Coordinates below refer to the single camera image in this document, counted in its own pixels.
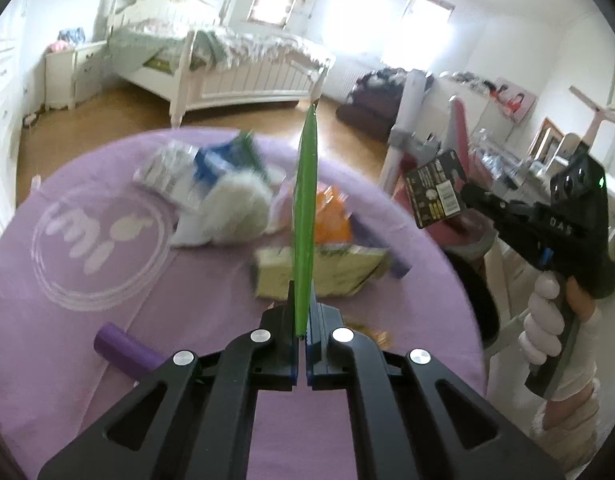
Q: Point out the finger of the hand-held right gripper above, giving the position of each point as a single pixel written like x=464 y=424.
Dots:
x=482 y=203

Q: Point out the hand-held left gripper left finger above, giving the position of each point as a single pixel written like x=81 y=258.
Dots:
x=277 y=355

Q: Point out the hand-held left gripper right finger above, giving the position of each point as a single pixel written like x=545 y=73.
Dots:
x=322 y=355

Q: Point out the black snack packet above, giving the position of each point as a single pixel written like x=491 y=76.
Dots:
x=435 y=190

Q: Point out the green snack packet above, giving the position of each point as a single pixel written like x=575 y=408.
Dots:
x=306 y=210

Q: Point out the person's right forearm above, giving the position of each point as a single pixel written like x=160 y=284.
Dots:
x=572 y=410

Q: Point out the person's right hand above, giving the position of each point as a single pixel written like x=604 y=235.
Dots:
x=542 y=320

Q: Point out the white desk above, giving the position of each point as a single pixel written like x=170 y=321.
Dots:
x=502 y=165

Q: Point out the pink desk chair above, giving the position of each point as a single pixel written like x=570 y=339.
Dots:
x=457 y=125

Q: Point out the yellow snack packet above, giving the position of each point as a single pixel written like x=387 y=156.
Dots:
x=337 y=270

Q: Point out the red and white picture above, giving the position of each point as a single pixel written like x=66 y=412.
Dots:
x=512 y=100

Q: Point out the white t-shaped stand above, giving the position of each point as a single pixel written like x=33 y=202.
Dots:
x=600 y=115

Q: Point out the orange snack packet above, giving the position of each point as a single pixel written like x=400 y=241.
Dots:
x=335 y=220

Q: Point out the dark armchair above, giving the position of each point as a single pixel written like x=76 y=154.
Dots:
x=372 y=105

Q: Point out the purple cylinder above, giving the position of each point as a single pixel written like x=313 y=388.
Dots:
x=125 y=350

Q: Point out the crumpled white tissue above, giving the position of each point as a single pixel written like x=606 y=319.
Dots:
x=232 y=205

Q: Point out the white radiator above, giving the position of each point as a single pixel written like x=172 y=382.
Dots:
x=347 y=77

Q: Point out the blue and white packet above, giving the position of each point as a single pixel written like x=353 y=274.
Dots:
x=222 y=160

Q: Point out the purple tablecloth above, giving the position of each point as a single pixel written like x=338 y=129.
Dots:
x=62 y=360

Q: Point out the bright middle window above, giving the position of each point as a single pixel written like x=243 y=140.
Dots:
x=357 y=20

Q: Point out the floral bedding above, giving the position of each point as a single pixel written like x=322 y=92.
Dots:
x=237 y=42

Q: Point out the white nightstand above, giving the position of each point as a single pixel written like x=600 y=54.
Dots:
x=72 y=77

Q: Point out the pink and blue toys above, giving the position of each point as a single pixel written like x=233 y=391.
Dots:
x=67 y=40

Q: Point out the wooden picture frame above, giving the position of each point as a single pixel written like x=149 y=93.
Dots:
x=550 y=142

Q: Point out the window with wooden frame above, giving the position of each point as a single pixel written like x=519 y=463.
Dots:
x=430 y=7

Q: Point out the white bed frame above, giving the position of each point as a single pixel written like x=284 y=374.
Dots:
x=247 y=85

